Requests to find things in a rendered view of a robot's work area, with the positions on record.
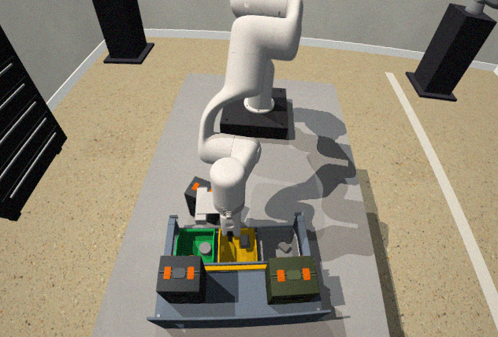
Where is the green open bin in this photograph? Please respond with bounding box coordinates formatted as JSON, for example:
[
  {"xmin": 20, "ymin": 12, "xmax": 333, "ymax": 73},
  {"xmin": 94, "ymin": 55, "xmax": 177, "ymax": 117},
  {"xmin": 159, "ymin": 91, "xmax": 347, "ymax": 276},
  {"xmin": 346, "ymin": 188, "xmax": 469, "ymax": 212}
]
[{"xmin": 175, "ymin": 228, "xmax": 216, "ymax": 263}]

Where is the olive green case with orange latches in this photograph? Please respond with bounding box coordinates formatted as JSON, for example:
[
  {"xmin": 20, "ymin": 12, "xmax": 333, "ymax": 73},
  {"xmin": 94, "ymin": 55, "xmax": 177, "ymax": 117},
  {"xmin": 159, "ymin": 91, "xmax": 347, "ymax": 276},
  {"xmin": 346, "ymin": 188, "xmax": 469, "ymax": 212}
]
[{"xmin": 265, "ymin": 256, "xmax": 320, "ymax": 305}]

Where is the yellow flat bar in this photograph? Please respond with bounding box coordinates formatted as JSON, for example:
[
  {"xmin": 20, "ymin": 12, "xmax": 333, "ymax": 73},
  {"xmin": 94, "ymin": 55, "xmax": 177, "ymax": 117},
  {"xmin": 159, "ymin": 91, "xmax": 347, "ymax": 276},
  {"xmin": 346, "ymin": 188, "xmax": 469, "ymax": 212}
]
[{"xmin": 205, "ymin": 265, "xmax": 266, "ymax": 272}]

